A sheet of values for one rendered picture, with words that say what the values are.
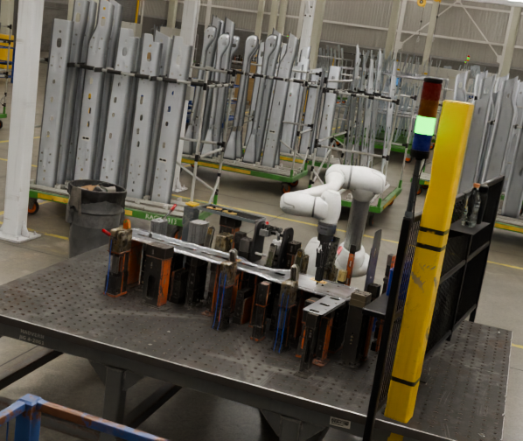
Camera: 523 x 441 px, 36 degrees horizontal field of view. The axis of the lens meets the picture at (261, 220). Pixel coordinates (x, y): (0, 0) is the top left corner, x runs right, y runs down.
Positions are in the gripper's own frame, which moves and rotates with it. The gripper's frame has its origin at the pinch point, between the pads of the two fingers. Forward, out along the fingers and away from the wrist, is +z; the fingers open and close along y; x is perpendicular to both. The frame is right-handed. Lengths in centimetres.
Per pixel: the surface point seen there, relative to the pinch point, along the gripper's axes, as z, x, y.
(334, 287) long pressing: 5.6, 7.9, -2.6
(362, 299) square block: 1.9, 28.9, 16.7
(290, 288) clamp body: 3.5, -3.8, 24.3
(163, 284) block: 22, -77, 18
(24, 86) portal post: -41, -378, -196
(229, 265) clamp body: 1.8, -38.7, 21.2
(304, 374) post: 35, 16, 40
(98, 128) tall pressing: 3, -397, -330
